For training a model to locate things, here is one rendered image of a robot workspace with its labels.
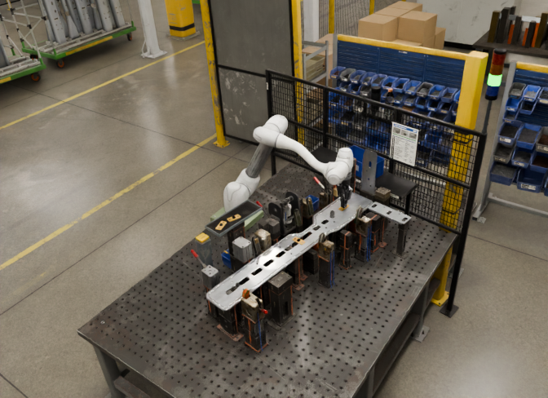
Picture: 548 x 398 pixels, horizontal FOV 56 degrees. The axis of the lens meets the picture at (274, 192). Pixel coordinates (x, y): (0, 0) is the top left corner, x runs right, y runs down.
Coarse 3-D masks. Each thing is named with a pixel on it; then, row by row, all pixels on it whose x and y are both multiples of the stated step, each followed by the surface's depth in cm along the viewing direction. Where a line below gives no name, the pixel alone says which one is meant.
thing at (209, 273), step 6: (204, 270) 299; (210, 270) 299; (216, 270) 299; (204, 276) 300; (210, 276) 295; (216, 276) 299; (204, 282) 304; (210, 282) 298; (216, 282) 301; (210, 288) 301; (210, 306) 312; (210, 312) 317; (216, 312) 312; (216, 318) 314
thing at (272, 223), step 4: (268, 220) 334; (272, 220) 333; (276, 220) 333; (268, 224) 330; (272, 224) 330; (276, 224) 330; (272, 228) 330; (276, 228) 332; (272, 232) 332; (276, 232) 333; (272, 236) 333; (276, 236) 335; (280, 236) 338; (272, 240) 335; (276, 240) 338; (272, 244) 338; (276, 256) 344; (280, 256) 347
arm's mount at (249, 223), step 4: (224, 208) 402; (216, 212) 398; (220, 212) 398; (260, 212) 397; (212, 216) 393; (216, 216) 393; (252, 216) 393; (256, 216) 393; (260, 216) 397; (212, 220) 393; (248, 220) 389; (252, 220) 389; (256, 220) 394; (248, 224) 386; (252, 224) 391; (248, 228) 388
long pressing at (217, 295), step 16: (352, 192) 369; (336, 208) 354; (352, 208) 353; (320, 224) 340; (336, 224) 339; (288, 240) 328; (304, 240) 327; (272, 256) 316; (288, 256) 315; (240, 272) 305; (272, 272) 304; (224, 288) 295; (240, 288) 294; (256, 288) 294; (224, 304) 284
